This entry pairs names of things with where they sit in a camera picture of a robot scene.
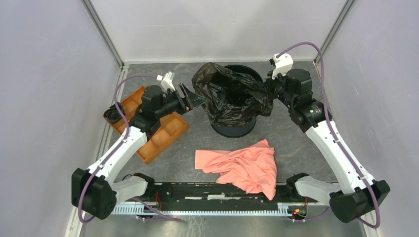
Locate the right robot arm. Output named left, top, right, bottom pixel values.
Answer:
left=265, top=69, right=390, bottom=223

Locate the rolled black trash bag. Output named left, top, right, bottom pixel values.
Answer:
left=103, top=104, right=122, bottom=124

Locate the aluminium slotted rail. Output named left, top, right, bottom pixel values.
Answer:
left=111, top=203, right=292, bottom=217

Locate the black trash bag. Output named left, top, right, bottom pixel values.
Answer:
left=103, top=104, right=122, bottom=124
left=191, top=62, right=273, bottom=127

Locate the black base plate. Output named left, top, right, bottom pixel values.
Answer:
left=140, top=182, right=315, bottom=211

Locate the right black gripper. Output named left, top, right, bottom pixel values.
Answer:
left=263, top=68, right=295, bottom=109

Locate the pink cloth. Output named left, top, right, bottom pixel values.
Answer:
left=195, top=139, right=278, bottom=201

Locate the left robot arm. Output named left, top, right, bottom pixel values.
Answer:
left=71, top=83, right=206, bottom=223

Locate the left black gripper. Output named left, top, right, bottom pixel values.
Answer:
left=155, top=82, right=208, bottom=119

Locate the dark blue trash bin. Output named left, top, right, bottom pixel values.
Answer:
left=211, top=64, right=263, bottom=138

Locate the orange compartment tray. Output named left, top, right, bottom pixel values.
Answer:
left=110, top=86, right=188, bottom=164

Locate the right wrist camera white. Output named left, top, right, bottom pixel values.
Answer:
left=269, top=53, right=293, bottom=79

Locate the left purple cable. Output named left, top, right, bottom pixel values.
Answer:
left=78, top=75, right=182, bottom=224

